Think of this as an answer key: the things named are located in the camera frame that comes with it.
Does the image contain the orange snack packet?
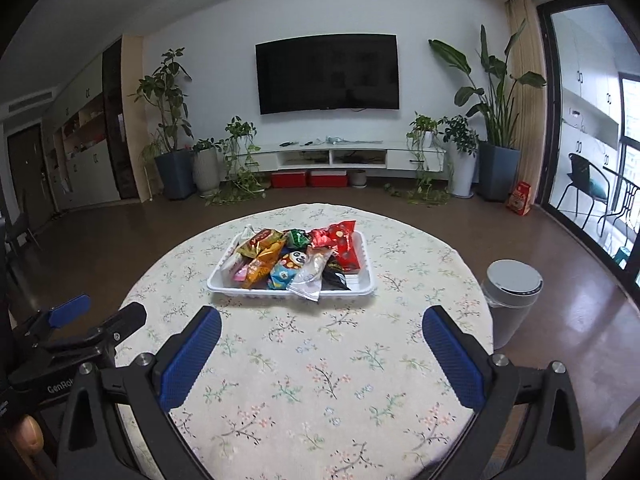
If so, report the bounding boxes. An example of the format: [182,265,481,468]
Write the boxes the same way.
[242,240,285,289]

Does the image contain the clear white sausage packet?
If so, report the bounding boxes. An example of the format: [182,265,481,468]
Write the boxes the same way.
[288,247,333,302]

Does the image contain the gold red snack packet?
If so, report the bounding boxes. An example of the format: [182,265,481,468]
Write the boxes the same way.
[235,229,283,259]

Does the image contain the green red snack packet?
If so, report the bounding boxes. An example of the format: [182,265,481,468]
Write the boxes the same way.
[284,229,311,252]

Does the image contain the black snack packet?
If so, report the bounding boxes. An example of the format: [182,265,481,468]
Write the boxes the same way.
[322,257,349,290]

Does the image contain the person left hand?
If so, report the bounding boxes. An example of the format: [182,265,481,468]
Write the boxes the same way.
[9,415,43,456]

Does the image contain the grey round trash bin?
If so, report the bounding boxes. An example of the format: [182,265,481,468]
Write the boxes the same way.
[480,259,544,349]

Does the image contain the pink snack packet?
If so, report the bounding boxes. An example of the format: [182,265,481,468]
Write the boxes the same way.
[232,264,248,283]

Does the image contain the cartoon blue snack packet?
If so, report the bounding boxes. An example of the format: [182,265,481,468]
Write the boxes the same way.
[267,250,307,290]

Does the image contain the plant in dark blue pot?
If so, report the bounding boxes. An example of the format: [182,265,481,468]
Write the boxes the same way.
[132,47,195,200]

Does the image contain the wooden white cabinet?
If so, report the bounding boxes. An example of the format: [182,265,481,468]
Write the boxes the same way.
[42,35,152,212]

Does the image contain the white plastic tray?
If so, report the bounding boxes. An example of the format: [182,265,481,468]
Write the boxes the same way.
[206,224,378,302]

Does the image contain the plant in white ribbed pot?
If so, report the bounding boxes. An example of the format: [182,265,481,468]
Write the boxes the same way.
[192,139,220,197]

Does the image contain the red gift bag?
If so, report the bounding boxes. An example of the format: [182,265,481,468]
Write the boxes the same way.
[506,181,530,217]

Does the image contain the trailing pothos plant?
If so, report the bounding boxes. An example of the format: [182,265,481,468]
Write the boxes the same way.
[383,113,450,206]

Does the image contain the red storage box left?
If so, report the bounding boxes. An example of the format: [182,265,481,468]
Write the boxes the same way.
[270,170,308,188]

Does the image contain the red storage box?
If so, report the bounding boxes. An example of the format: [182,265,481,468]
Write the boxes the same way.
[309,170,348,188]
[270,170,308,188]

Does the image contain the tall plant blue square pot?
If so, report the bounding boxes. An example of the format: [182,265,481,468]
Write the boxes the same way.
[428,22,547,203]

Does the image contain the small white floor pot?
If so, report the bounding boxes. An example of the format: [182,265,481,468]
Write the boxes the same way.
[348,169,368,188]

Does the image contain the red storage box right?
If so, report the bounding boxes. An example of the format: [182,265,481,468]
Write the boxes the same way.
[309,170,348,188]

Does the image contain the plant in tall white pot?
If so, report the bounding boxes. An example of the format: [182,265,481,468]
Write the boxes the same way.
[442,115,480,198]

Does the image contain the white tv console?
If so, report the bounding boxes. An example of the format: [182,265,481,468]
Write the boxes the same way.
[226,140,447,174]

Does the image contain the black wall television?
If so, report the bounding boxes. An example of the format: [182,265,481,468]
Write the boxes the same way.
[255,34,400,115]

